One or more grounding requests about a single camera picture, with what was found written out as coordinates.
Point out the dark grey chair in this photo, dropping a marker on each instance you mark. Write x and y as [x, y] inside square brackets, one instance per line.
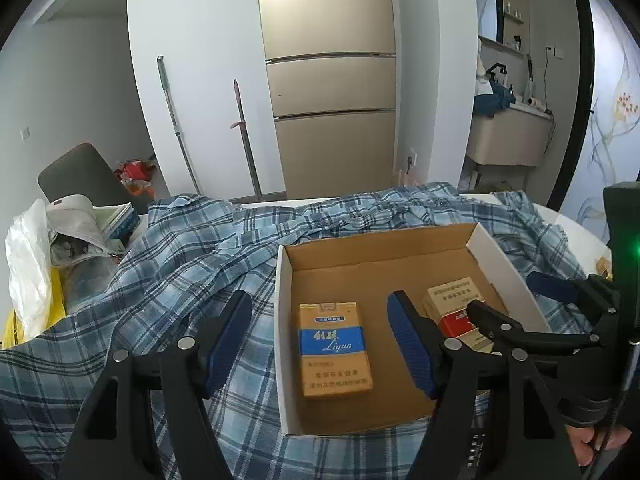
[82, 170]

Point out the red gold cigarette pack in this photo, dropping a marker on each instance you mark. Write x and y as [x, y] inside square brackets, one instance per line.
[445, 304]

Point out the gold three-door refrigerator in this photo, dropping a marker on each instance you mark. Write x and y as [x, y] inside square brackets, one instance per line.
[331, 68]

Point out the yellow blue cigarette pack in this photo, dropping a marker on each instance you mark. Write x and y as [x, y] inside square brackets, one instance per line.
[332, 350]

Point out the dark blue towel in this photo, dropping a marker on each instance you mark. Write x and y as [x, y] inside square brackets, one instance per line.
[488, 105]

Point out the yellow bag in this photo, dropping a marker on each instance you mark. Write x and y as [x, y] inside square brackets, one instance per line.
[37, 306]

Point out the open cardboard box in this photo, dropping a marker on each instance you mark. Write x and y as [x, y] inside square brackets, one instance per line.
[365, 269]

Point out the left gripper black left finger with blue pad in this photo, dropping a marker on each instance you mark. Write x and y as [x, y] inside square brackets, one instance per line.
[114, 434]

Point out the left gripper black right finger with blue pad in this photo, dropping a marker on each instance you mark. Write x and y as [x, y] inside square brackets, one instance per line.
[493, 414]

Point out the bathroom mirror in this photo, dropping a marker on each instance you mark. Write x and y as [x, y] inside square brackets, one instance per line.
[490, 19]

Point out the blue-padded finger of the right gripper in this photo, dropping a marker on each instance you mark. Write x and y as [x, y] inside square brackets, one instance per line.
[515, 327]

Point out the white plastic bag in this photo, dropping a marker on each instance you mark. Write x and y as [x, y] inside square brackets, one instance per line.
[28, 245]

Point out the person's hand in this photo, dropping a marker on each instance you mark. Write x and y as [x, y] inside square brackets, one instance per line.
[587, 441]

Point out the blue plaid cloth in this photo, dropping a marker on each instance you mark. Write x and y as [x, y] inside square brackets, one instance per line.
[197, 251]

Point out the grey mop handle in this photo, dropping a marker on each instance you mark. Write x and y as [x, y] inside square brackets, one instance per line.
[164, 83]

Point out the beige bathroom vanity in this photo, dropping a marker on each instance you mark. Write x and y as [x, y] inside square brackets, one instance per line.
[514, 136]

